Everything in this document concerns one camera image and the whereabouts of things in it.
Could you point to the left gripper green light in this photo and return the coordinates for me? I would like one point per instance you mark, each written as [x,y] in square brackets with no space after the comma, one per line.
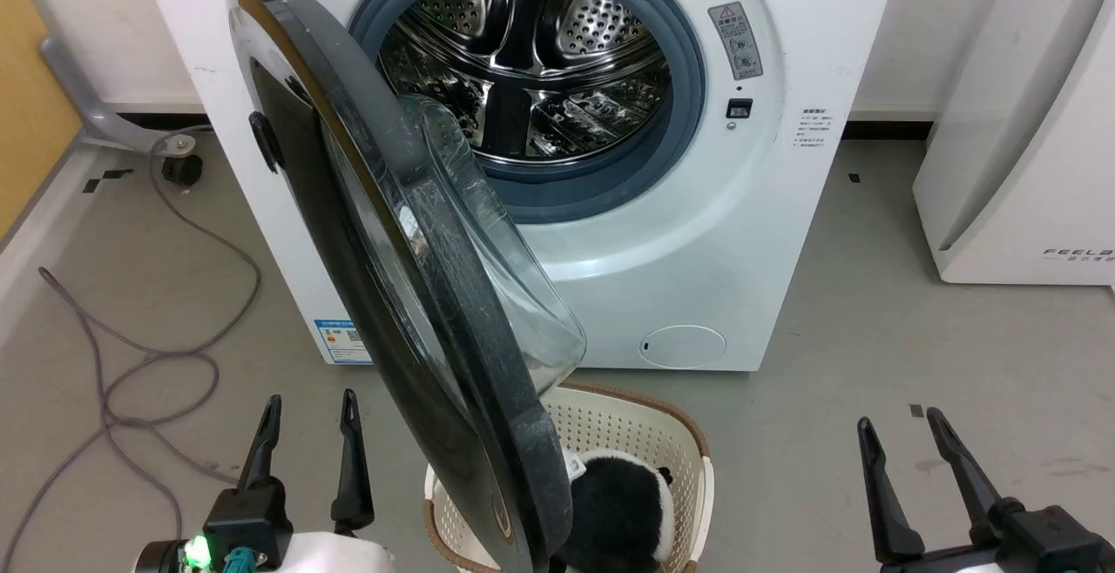
[248,521]

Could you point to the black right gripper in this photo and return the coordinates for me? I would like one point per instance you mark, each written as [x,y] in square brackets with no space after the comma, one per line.
[1050,542]

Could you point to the white washing machine body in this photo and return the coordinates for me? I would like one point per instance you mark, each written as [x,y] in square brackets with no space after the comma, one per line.
[740,251]

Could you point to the round black glass washer door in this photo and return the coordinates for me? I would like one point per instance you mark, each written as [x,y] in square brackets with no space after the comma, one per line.
[366,146]

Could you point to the black door latch socket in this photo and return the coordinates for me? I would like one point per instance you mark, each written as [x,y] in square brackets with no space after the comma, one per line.
[739,109]

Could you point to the grey rubber door gasket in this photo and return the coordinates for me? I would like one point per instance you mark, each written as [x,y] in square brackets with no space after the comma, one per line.
[689,94]

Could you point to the blue energy label sticker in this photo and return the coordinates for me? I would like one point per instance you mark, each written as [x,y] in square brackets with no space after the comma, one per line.
[335,342]

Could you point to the black and white panda plush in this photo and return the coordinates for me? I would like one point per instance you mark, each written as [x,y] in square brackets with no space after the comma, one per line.
[618,508]

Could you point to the white perforated laundry basket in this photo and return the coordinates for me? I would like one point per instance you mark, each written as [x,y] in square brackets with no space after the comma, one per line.
[627,421]

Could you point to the black caster wheel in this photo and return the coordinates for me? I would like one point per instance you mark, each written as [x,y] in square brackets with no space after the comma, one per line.
[181,170]

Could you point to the white appliance with slanted groove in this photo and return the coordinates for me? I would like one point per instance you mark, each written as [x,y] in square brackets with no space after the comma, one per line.
[1028,164]

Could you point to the small printed text label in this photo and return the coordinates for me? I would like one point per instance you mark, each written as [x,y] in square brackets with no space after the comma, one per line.
[814,127]

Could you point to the grey metal stand leg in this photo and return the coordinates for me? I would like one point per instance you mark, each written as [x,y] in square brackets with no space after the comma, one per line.
[78,94]

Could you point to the shiny steel washer drum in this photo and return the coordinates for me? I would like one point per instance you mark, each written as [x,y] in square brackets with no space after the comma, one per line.
[523,59]

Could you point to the yellow wooden panel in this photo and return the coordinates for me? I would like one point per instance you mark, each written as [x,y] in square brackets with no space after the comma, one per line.
[30,94]

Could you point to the grey warning sticker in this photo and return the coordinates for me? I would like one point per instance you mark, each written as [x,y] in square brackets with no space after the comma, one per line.
[736,40]

